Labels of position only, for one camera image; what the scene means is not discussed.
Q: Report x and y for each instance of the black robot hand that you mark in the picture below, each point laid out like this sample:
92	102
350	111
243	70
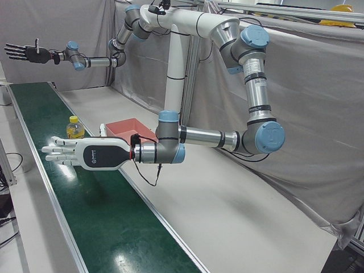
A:
34	54

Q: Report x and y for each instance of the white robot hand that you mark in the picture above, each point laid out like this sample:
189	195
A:
96	153

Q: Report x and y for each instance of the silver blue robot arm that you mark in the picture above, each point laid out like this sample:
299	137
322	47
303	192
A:
256	94
99	61

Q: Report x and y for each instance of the red plastic basket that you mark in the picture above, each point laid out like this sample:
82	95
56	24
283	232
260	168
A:
125	126

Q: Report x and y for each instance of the yellow drink bottle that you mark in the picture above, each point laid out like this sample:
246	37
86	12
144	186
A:
74	129

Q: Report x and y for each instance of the grey cloth curtain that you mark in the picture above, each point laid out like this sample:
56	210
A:
312	113
62	25

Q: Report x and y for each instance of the green conveyor belt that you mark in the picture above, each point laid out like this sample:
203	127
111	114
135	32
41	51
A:
99	213

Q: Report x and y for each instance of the black box on floor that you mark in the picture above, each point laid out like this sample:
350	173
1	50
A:
5	206

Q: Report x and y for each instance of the white robot torso column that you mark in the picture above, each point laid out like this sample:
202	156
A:
175	71

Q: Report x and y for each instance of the aluminium overhead beam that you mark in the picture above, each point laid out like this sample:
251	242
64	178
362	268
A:
284	10

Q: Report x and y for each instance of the yellow hard hat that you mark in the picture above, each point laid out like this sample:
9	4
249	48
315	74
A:
341	8
337	23

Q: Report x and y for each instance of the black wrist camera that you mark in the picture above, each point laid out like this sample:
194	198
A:
56	58
135	139

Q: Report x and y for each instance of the aluminium frame leg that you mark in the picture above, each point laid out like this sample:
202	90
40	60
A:
7	167

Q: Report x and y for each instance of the black head camera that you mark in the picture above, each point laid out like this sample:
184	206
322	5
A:
156	9

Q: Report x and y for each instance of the aluminium corner frame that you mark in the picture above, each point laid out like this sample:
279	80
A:
357	236

